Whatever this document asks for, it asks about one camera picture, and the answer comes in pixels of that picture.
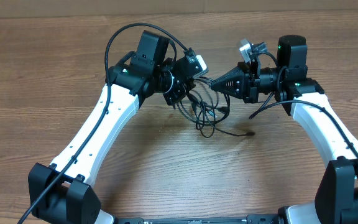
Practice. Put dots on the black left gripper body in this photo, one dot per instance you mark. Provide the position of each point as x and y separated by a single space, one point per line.
166 84

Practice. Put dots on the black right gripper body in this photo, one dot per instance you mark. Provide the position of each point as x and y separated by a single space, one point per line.
264 81

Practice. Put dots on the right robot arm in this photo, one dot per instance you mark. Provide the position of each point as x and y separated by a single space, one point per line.
287 85

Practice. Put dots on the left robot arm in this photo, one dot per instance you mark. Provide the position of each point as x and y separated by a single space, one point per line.
62 192

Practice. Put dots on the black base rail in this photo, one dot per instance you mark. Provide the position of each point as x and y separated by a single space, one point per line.
197 221

